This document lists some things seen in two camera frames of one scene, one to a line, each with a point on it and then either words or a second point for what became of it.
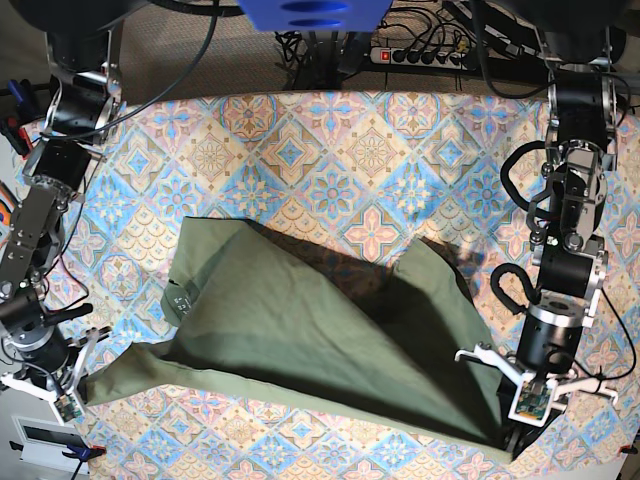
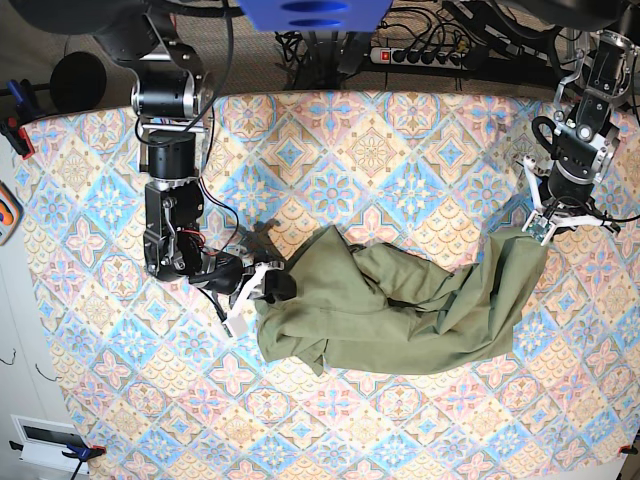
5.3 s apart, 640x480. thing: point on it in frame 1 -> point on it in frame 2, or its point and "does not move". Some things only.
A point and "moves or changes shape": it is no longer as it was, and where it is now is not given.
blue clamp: (84, 453) does not move
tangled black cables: (322, 59) does not move
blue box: (315, 15) does not move
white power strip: (390, 55) does not move
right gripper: (549, 342) -> (565, 190)
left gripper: (40, 345) -> (221, 272)
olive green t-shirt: (396, 339) moves or changes shape
